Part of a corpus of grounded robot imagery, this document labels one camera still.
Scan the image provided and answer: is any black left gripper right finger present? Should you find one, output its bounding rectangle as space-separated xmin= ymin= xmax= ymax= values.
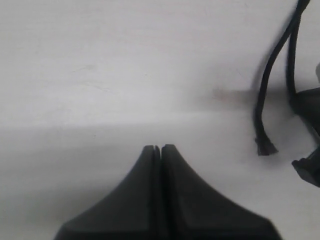
xmin=161 ymin=144 xmax=282 ymax=240

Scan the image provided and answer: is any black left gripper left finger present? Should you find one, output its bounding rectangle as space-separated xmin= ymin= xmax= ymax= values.
xmin=55 ymin=145 xmax=160 ymax=240

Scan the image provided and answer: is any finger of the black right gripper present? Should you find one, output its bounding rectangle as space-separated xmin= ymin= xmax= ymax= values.
xmin=291 ymin=147 xmax=320 ymax=188
xmin=291 ymin=87 xmax=320 ymax=136

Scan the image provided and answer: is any black rope with blue-taped end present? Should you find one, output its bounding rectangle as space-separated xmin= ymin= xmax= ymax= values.
xmin=254 ymin=0 xmax=304 ymax=157

